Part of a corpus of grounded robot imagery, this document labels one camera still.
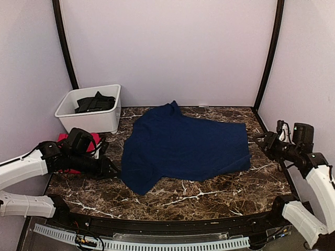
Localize folded red t-shirt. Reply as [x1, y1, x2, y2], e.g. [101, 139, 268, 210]
[57, 133, 101, 175]

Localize left black frame post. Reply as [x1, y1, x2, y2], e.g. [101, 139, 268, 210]
[52, 0, 79, 90]

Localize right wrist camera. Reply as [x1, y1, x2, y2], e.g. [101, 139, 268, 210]
[276, 120, 291, 143]

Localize black frame post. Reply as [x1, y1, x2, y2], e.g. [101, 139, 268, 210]
[52, 0, 79, 90]
[252, 0, 285, 110]

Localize navy blue t-shirt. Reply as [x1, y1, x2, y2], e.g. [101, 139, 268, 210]
[120, 101, 251, 195]

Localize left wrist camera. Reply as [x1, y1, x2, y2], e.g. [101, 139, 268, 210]
[92, 136, 109, 159]

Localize black curved front rail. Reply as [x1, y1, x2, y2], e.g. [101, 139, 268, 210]
[28, 203, 312, 245]

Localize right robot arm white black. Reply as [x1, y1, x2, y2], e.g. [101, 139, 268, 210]
[253, 120, 334, 249]

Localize white slotted cable duct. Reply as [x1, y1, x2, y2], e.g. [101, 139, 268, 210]
[33, 224, 250, 251]

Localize black clothes in bin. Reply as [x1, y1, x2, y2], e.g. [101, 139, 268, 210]
[74, 92, 116, 113]

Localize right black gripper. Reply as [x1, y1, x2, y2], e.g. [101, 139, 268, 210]
[253, 131, 300, 162]

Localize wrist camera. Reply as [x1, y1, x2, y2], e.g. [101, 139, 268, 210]
[276, 120, 291, 143]
[92, 136, 109, 159]

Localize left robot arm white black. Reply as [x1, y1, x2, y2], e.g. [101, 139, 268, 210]
[1, 128, 120, 228]

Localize right black frame post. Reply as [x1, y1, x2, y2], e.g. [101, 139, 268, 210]
[252, 0, 285, 110]

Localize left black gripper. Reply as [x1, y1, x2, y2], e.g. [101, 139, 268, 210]
[69, 151, 120, 180]

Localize white plastic bin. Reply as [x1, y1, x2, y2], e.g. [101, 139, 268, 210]
[54, 84, 121, 134]

